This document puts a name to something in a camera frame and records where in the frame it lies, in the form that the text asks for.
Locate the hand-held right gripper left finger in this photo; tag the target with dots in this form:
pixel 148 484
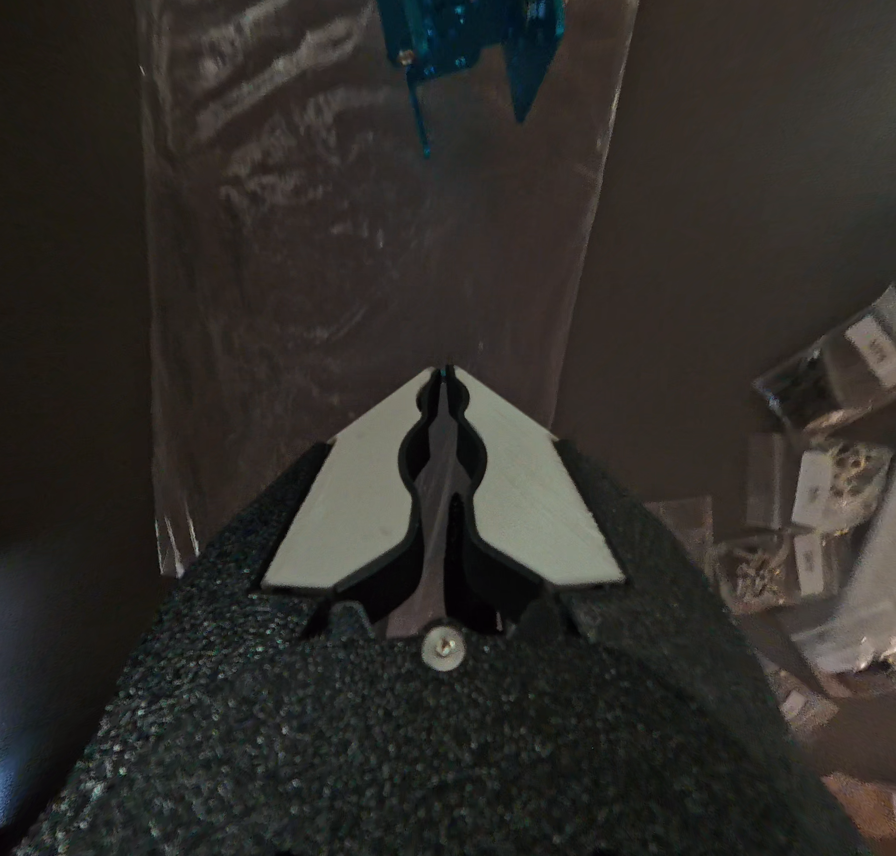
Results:
pixel 336 520

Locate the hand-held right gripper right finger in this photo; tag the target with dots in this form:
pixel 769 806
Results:
pixel 539 520

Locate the clear plastic bag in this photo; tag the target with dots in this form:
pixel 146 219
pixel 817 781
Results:
pixel 315 240

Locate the blue metal bracket assembly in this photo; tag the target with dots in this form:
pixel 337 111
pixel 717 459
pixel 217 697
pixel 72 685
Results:
pixel 448 23

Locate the clear empty zip bag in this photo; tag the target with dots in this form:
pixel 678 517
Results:
pixel 679 527

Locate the clear bag of silver screws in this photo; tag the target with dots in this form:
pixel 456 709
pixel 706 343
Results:
pixel 756 569

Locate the clear bag of black parts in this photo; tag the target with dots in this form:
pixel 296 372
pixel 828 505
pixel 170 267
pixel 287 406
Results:
pixel 812 380

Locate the clear bag of silver nuts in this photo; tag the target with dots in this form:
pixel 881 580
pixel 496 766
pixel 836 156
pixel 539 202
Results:
pixel 854 471

